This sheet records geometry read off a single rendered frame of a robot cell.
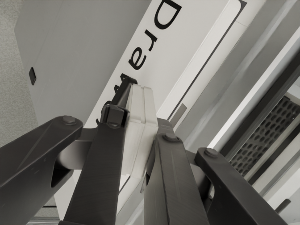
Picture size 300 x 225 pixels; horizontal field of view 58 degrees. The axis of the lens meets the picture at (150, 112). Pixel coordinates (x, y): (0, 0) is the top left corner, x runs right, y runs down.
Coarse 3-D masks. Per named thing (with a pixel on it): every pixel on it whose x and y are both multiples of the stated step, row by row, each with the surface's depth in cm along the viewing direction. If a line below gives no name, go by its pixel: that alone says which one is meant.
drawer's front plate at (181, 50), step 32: (160, 0) 30; (192, 0) 26; (224, 0) 23; (160, 32) 29; (192, 32) 25; (224, 32) 25; (128, 64) 33; (160, 64) 28; (192, 64) 25; (160, 96) 27
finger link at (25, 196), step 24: (72, 120) 11; (24, 144) 9; (48, 144) 9; (0, 168) 7; (24, 168) 8; (48, 168) 9; (0, 192) 7; (24, 192) 8; (48, 192) 10; (0, 216) 7; (24, 216) 8
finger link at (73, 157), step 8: (88, 128) 12; (96, 128) 12; (80, 136) 11; (88, 136) 11; (72, 144) 11; (80, 144) 11; (88, 144) 11; (64, 152) 11; (72, 152) 11; (80, 152) 11; (56, 160) 11; (64, 160) 11; (72, 160) 11; (80, 160) 11; (56, 168) 11; (64, 168) 11; (72, 168) 11; (80, 168) 11
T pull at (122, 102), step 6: (126, 78) 26; (132, 78) 26; (126, 84) 26; (132, 84) 26; (120, 90) 26; (126, 90) 26; (114, 96) 27; (120, 96) 26; (126, 96) 26; (114, 102) 26; (120, 102) 26; (126, 102) 26
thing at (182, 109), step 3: (180, 105) 27; (183, 105) 27; (180, 108) 27; (183, 108) 27; (186, 108) 26; (177, 111) 27; (180, 111) 27; (183, 111) 27; (177, 114) 27; (180, 114) 27; (174, 117) 27; (177, 117) 27; (180, 117) 27; (171, 120) 28; (174, 120) 27; (177, 120) 27; (171, 123) 28; (174, 123) 27; (174, 126) 27
